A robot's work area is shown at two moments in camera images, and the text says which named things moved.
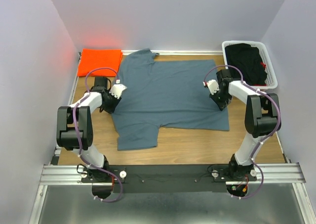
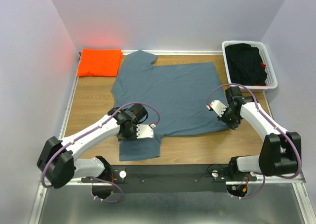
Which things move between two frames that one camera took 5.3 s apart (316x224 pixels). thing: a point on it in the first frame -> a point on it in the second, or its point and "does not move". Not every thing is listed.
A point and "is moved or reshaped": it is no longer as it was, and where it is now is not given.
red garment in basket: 261,84 does not move
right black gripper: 220,105 -> 233,125
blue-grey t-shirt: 164,94 is moved or reshaped
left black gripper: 111,109 -> 120,136
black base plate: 166,178 does not move
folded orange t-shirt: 92,58 does not move
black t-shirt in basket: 247,59 does not move
